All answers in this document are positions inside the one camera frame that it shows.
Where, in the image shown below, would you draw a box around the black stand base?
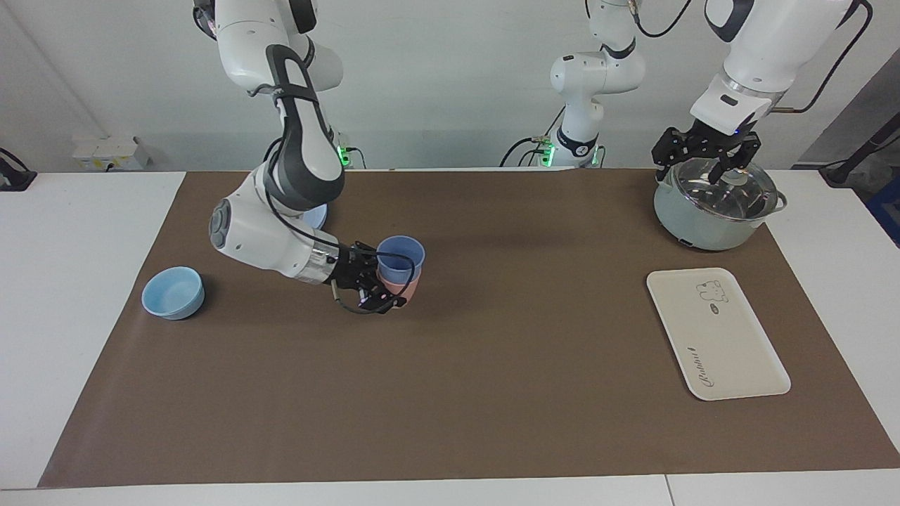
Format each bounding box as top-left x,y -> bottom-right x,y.
819,130 -> 900,188

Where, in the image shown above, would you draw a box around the cream rabbit print tray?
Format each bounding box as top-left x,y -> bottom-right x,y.
646,268 -> 792,401

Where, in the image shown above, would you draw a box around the blue plastic cup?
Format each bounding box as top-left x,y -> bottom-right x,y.
376,235 -> 427,285

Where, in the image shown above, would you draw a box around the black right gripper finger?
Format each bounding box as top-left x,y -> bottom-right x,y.
356,287 -> 409,315
354,241 -> 416,273

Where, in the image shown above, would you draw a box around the glass pot lid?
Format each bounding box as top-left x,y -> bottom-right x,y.
663,157 -> 778,223

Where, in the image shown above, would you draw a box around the blue box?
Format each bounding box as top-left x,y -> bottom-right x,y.
866,176 -> 900,248

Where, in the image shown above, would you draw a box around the brown paper table mat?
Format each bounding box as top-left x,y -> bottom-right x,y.
37,169 -> 900,489

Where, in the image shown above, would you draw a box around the black right base cables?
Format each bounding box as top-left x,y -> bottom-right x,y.
262,137 -> 368,170

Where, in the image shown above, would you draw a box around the white wall power strip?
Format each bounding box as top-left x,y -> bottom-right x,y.
72,136 -> 153,171

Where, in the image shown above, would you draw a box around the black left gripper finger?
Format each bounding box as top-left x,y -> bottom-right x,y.
709,132 -> 762,186
650,128 -> 693,185

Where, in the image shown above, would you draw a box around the light blue bowl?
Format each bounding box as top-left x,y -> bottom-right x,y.
141,266 -> 205,321

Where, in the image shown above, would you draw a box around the black left base cables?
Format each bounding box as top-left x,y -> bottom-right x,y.
499,105 -> 565,169

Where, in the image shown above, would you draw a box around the black base cables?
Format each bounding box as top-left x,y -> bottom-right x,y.
499,105 -> 565,169
262,137 -> 368,170

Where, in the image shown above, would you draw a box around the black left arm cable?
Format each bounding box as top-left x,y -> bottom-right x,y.
629,0 -> 874,115

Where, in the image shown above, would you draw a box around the pink plastic cup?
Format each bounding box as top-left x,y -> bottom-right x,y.
380,264 -> 423,307

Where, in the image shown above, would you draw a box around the black device on table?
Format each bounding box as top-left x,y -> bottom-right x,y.
0,148 -> 38,192

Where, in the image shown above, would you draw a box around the pale green cooking pot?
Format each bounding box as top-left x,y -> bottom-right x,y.
653,158 -> 788,252

